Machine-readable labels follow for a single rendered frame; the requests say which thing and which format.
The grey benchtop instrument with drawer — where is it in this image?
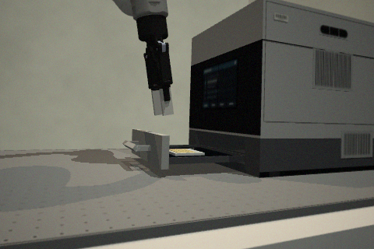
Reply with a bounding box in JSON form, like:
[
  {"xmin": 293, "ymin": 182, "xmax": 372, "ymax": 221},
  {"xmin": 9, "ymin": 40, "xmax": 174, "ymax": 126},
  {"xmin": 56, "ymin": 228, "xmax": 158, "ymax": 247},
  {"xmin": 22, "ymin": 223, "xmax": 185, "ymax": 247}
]
[{"xmin": 122, "ymin": 0, "xmax": 374, "ymax": 178}]

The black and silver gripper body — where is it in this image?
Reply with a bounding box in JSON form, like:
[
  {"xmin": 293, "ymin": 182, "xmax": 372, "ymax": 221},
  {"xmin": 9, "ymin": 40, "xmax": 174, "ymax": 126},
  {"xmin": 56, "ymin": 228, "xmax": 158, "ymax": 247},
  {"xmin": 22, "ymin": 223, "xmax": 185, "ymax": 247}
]
[{"xmin": 136, "ymin": 15, "xmax": 168, "ymax": 58}]

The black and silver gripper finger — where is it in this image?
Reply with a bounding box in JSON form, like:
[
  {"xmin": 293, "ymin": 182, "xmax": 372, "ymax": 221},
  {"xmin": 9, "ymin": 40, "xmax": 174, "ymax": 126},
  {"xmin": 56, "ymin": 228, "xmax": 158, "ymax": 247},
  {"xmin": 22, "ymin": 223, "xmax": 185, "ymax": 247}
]
[
  {"xmin": 143, "ymin": 48, "xmax": 162, "ymax": 116},
  {"xmin": 148, "ymin": 40, "xmax": 174, "ymax": 116}
]

